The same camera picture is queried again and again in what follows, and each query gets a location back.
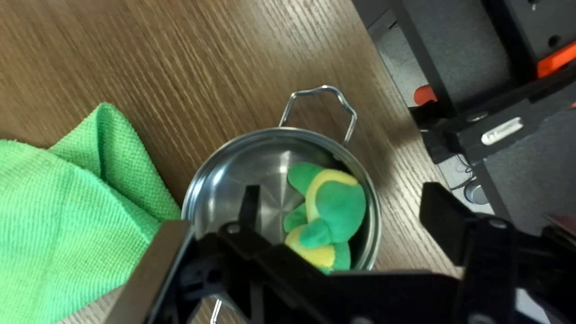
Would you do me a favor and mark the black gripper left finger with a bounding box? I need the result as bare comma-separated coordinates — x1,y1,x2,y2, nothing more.
220,183,328,291

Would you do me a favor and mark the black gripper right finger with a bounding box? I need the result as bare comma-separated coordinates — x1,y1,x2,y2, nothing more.
418,179,522,280

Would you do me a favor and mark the green yellow plush toy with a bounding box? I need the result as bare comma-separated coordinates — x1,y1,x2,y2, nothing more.
283,159,367,275

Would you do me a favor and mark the small steel pot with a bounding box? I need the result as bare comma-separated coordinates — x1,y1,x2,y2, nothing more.
180,82,383,275

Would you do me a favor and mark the green microfibre cloth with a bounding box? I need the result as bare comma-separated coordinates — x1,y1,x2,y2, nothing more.
0,100,184,324

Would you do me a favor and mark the black clamp with orange handle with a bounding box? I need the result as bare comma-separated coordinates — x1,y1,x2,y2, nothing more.
410,37,576,167

